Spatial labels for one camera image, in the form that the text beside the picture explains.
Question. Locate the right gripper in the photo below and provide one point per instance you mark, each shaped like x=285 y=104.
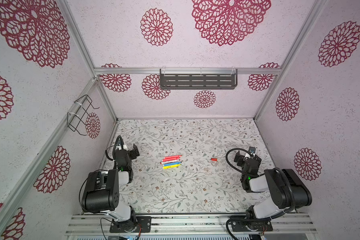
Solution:
x=238 y=157

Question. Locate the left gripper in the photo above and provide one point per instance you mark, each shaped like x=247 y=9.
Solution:
x=133 y=150

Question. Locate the yellow highlighter pen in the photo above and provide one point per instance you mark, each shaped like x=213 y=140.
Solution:
x=172 y=166

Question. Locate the blue highlighter pen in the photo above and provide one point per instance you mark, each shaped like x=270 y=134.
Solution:
x=172 y=164

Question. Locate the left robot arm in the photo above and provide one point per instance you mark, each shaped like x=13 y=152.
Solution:
x=101 y=190

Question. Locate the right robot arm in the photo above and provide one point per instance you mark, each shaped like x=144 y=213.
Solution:
x=287 y=191

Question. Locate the upper pink highlighter pen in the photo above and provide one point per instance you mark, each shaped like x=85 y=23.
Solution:
x=173 y=157

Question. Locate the pink highlighter pen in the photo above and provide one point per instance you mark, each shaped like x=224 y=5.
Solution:
x=173 y=157

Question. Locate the lower pink highlighter pen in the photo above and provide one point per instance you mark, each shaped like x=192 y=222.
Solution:
x=172 y=159

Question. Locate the white marker pen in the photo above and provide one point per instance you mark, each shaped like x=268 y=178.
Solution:
x=171 y=162

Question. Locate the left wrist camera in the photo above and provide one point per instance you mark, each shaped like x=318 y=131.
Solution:
x=124 y=147

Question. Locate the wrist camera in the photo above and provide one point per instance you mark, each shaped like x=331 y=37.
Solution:
x=252 y=151
x=124 y=147

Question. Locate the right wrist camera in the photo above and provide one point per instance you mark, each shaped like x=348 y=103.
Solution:
x=252 y=151

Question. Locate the black wire wall rack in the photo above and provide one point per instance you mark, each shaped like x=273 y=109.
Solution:
x=77 y=117

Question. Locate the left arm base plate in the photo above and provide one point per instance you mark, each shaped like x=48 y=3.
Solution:
x=134 y=225

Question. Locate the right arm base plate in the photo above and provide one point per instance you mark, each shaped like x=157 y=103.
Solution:
x=250 y=224

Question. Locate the grey slotted wall shelf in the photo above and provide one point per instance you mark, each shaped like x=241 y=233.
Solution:
x=198 y=81

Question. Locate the aluminium front rail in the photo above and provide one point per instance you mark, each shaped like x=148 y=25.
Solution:
x=189 y=225

